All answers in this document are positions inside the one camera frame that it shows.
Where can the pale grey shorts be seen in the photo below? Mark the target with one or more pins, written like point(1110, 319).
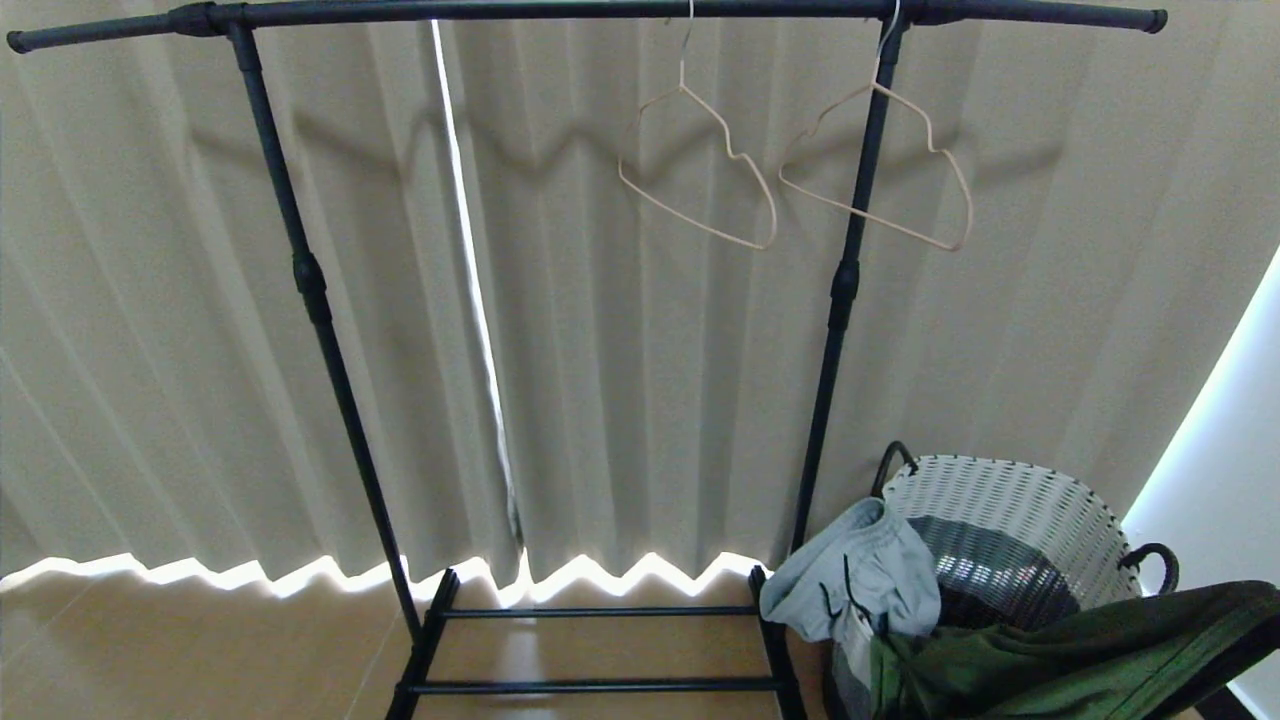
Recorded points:
point(860, 570)

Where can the pink clothes hanger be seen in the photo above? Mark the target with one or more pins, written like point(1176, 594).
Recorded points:
point(682, 70)
point(877, 70)

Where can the black clothes rack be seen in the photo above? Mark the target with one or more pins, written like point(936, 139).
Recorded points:
point(600, 10)

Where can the green long-sleeved shirt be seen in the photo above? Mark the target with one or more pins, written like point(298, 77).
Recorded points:
point(1050, 660)

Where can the beige curtain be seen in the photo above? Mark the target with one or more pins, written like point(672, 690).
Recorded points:
point(150, 300)

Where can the white laundry basket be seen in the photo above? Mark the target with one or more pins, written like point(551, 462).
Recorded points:
point(1000, 490)

